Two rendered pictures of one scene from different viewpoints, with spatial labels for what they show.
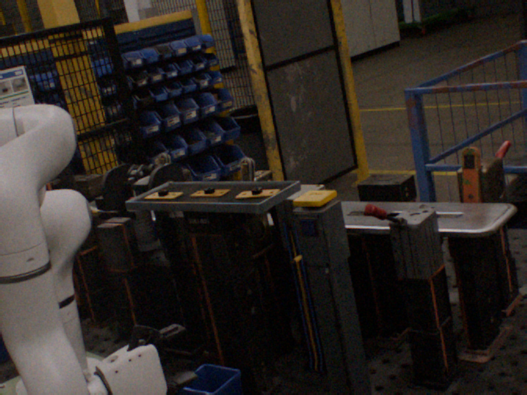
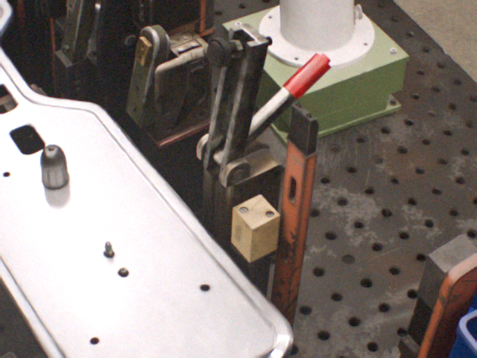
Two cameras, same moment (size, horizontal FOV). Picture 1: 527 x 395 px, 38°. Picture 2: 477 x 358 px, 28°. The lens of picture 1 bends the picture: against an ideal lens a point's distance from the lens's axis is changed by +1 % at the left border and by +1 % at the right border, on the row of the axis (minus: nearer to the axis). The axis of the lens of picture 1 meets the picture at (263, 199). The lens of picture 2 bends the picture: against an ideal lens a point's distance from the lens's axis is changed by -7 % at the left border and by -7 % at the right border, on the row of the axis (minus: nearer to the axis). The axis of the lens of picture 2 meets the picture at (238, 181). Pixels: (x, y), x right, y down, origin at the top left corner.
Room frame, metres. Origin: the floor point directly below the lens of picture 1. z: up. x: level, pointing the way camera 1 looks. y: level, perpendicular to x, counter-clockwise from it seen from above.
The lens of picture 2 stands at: (2.81, 0.70, 1.79)
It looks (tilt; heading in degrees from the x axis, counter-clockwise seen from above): 46 degrees down; 194
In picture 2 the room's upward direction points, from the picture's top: 3 degrees clockwise
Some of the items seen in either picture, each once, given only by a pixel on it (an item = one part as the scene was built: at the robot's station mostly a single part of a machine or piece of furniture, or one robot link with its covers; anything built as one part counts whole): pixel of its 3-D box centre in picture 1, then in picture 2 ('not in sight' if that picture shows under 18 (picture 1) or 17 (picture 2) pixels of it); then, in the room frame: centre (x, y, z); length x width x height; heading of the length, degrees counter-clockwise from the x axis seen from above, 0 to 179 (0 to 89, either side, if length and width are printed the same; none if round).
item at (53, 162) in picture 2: not in sight; (54, 168); (2.13, 0.33, 1.02); 0.03 x 0.03 x 0.07
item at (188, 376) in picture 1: (179, 388); not in sight; (1.22, 0.21, 0.90); 0.07 x 0.03 x 0.03; 120
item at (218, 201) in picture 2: (88, 267); (237, 263); (2.09, 0.53, 0.88); 0.07 x 0.06 x 0.35; 140
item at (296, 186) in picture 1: (209, 196); not in sight; (1.51, 0.11, 1.16); 0.37 x 0.14 x 0.02; 50
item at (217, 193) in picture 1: (209, 191); not in sight; (1.51, 0.10, 1.17); 0.08 x 0.04 x 0.01; 53
